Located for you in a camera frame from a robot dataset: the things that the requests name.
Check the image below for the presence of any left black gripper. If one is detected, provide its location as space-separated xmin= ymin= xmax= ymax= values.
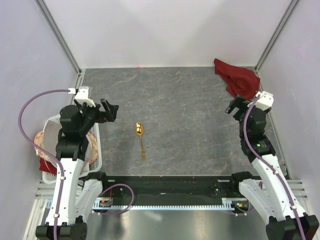
xmin=74 ymin=98 xmax=118 ymax=135

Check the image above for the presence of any red cloth napkin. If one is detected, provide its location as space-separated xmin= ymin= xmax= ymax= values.
xmin=213 ymin=58 xmax=261 ymax=100

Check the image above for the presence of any gold spoon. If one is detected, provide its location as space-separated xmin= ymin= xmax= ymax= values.
xmin=135 ymin=122 xmax=147 ymax=161

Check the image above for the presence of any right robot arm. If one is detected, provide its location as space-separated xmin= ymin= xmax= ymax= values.
xmin=225 ymin=91 xmax=320 ymax=240

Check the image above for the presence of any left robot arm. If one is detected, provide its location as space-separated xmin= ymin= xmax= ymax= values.
xmin=35 ymin=99 xmax=119 ymax=240

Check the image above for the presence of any patterned plate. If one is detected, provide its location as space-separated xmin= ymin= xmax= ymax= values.
xmin=34 ymin=131 xmax=98 ymax=164

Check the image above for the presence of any red cloth in basket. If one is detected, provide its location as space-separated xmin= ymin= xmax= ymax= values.
xmin=39 ymin=158 xmax=57 ymax=175

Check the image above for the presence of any white plastic basket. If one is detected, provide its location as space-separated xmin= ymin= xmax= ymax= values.
xmin=42 ymin=115 xmax=102 ymax=178

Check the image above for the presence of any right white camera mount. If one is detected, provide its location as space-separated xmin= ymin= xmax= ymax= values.
xmin=254 ymin=91 xmax=274 ymax=111

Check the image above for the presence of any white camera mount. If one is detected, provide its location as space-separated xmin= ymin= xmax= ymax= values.
xmin=254 ymin=91 xmax=274 ymax=111
xmin=68 ymin=86 xmax=98 ymax=109

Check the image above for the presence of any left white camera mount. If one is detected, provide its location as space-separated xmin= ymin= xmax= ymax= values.
xmin=68 ymin=86 xmax=98 ymax=109

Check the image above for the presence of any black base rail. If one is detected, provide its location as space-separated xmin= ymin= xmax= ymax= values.
xmin=83 ymin=171 xmax=259 ymax=202

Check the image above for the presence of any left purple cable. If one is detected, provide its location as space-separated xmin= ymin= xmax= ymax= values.
xmin=18 ymin=89 xmax=71 ymax=240

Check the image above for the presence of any left aluminium frame post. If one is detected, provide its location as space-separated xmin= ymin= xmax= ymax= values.
xmin=34 ymin=0 xmax=82 ymax=76

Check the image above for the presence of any aluminium frame post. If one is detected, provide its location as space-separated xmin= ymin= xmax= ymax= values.
xmin=34 ymin=0 xmax=82 ymax=76
xmin=254 ymin=0 xmax=301 ymax=73

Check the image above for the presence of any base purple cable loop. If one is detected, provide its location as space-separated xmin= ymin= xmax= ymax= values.
xmin=91 ymin=183 xmax=136 ymax=216

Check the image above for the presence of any white slotted cable duct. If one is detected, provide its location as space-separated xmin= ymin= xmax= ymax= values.
xmin=92 ymin=198 xmax=247 ymax=211

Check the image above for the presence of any right aluminium frame post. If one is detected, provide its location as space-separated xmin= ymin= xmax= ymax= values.
xmin=254 ymin=0 xmax=301 ymax=73

